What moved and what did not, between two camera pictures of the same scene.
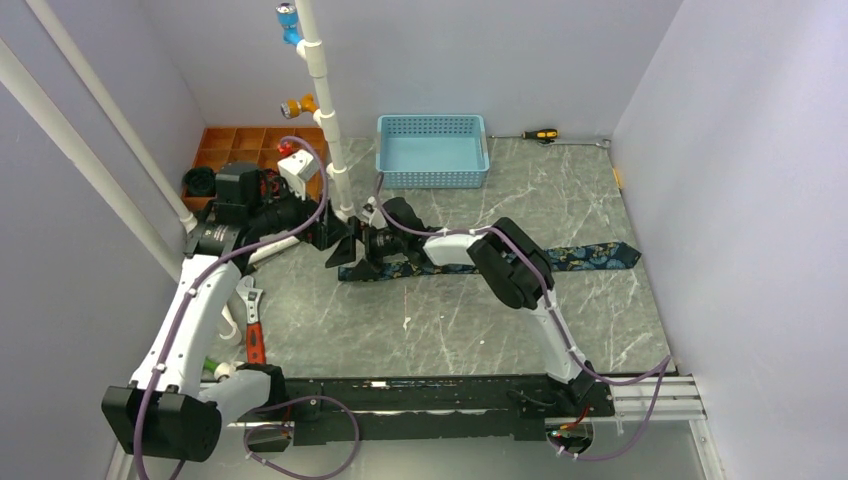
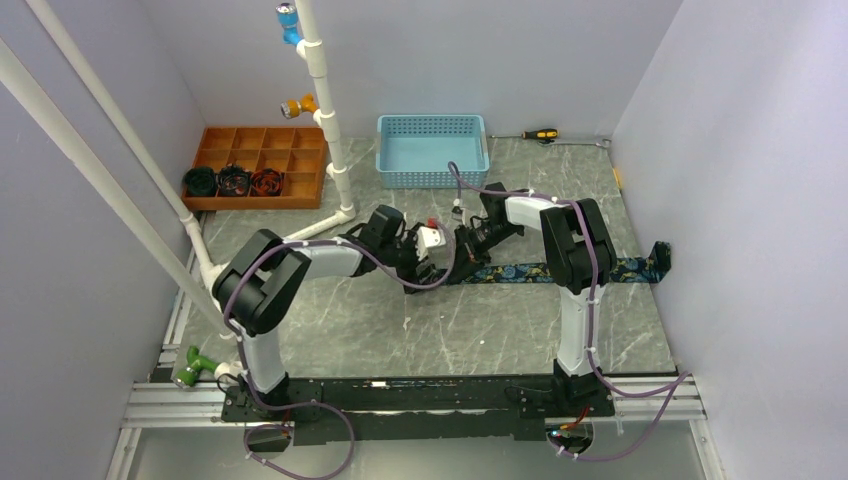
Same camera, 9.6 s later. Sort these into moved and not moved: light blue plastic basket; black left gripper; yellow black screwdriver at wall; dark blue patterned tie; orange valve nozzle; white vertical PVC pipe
Moved: dark blue patterned tie; black left gripper
Not moved: orange valve nozzle; white vertical PVC pipe; light blue plastic basket; yellow black screwdriver at wall
